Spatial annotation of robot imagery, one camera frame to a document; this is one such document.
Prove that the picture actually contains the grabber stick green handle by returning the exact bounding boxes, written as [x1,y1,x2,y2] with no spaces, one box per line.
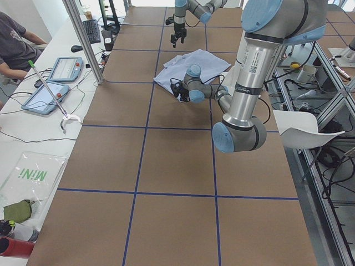
[28,60,82,134]

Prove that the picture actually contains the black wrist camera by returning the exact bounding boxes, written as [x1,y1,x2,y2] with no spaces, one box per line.
[165,16,174,25]
[170,81,181,98]

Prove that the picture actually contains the seated person grey shirt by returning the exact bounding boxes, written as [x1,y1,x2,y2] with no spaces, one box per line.
[1,12,47,80]

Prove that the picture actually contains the lower teach pendant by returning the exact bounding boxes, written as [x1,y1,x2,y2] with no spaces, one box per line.
[21,81,69,115]

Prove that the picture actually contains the aluminium frame post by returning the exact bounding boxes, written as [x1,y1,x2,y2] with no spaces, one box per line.
[62,0,104,85]

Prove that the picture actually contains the blue striped button shirt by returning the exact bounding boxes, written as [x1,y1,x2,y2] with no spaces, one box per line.
[154,49,231,103]

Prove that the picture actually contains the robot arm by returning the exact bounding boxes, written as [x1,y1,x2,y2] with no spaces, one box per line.
[170,1,327,153]
[165,0,227,48]

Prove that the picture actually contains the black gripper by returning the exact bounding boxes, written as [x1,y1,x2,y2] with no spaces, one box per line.
[170,23,187,48]
[176,83,190,102]

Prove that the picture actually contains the white chair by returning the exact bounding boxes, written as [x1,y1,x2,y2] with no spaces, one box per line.
[273,110,345,149]

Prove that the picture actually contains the upper teach pendant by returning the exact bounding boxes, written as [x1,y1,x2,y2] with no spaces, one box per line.
[48,57,83,83]

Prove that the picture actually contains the red bottle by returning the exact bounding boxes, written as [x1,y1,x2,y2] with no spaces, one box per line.
[1,237,35,259]

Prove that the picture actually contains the white cup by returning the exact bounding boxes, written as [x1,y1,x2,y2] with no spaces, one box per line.
[297,65,317,84]

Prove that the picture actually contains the teach pendant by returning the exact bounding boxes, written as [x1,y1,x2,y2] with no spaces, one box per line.
[48,57,83,83]
[21,81,69,115]

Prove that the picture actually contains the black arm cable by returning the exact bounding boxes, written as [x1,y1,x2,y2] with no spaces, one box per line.
[169,74,271,124]

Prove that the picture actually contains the white paper sheet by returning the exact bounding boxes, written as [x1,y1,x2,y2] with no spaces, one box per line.
[1,151,67,213]

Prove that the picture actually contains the green bean bag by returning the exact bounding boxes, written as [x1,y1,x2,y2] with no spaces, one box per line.
[3,199,34,223]

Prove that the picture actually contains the black keyboard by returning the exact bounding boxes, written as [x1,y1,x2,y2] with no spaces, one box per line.
[82,19,101,44]

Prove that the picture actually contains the black computer mouse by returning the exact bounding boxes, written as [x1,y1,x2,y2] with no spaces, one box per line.
[70,45,83,53]

